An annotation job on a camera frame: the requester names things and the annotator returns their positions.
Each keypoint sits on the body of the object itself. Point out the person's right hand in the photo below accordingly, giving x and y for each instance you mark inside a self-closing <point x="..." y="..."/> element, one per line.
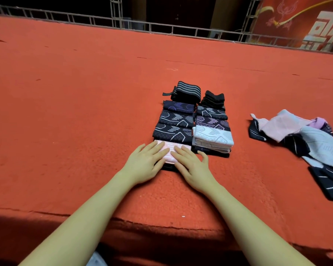
<point x="195" y="171"/>

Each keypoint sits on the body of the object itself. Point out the person's left hand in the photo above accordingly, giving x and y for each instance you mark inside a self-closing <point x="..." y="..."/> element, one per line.
<point x="144" y="163"/>

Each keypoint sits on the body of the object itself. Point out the single navy purple-cuffed sock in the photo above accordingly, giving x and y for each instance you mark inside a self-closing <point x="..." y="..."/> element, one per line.
<point x="167" y="166"/>

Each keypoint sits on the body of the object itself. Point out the single black white-patterned sock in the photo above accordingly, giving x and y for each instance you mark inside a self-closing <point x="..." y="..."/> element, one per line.
<point x="176" y="118"/>
<point x="172" y="133"/>

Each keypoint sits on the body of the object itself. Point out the single black purple-lined sock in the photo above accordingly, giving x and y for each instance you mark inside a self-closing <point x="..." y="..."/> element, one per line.
<point x="212" y="123"/>

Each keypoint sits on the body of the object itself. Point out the single black grey-striped sock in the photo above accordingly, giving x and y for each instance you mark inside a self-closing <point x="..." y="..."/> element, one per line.
<point x="212" y="112"/>

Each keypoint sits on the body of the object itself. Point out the person's right forearm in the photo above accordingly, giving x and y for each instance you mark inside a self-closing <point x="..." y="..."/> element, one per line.
<point x="258" y="230"/>

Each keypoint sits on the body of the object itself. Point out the person's left forearm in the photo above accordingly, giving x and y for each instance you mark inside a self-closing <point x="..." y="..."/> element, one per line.
<point x="80" y="227"/>

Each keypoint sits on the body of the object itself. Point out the person's pale blue clothing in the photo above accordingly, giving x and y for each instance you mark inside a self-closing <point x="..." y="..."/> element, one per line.
<point x="95" y="259"/>

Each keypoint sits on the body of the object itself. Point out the heap of dark patterned socks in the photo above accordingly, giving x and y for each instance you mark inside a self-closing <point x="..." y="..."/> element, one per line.
<point x="256" y="130"/>

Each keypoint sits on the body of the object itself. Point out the single black white-lined sock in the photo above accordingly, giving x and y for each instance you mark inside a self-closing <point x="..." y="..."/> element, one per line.
<point x="330" y="182"/>

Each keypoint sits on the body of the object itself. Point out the grey metal truss tower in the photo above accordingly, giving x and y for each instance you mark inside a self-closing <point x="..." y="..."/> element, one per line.
<point x="248" y="16"/>
<point x="116" y="11"/>

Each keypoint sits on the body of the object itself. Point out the dark brown door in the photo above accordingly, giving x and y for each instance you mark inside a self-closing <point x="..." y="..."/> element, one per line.
<point x="180" y="9"/>

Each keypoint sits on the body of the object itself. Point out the red banner with white print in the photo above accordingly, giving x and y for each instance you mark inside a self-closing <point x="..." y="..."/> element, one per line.
<point x="283" y="22"/>

